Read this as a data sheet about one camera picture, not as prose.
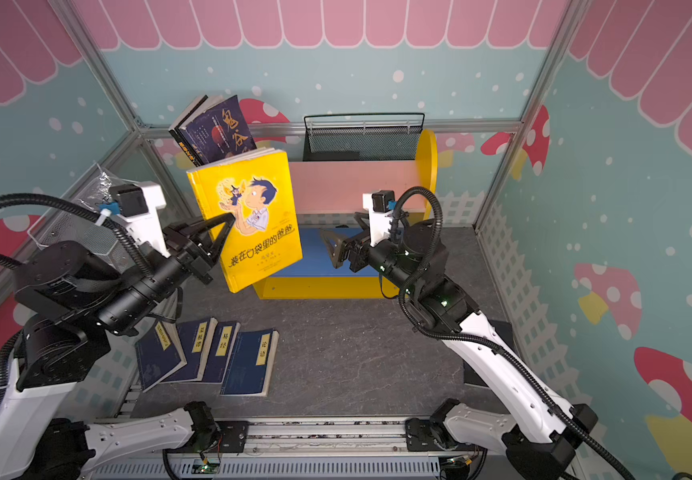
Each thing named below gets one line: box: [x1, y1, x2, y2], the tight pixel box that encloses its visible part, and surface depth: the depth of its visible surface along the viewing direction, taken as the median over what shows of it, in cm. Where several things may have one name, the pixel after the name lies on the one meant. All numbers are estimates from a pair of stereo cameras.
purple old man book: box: [175, 95, 257, 166], surface depth 61 cm
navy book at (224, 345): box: [202, 321, 241, 383], surface depth 89 cm
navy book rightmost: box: [220, 329, 279, 397], surface depth 87 cm
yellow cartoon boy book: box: [187, 148, 303, 293], surface depth 48 cm
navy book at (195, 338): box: [165, 317, 218, 382], surface depth 88 cm
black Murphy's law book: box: [168, 95, 209, 168], surface depth 57 cm
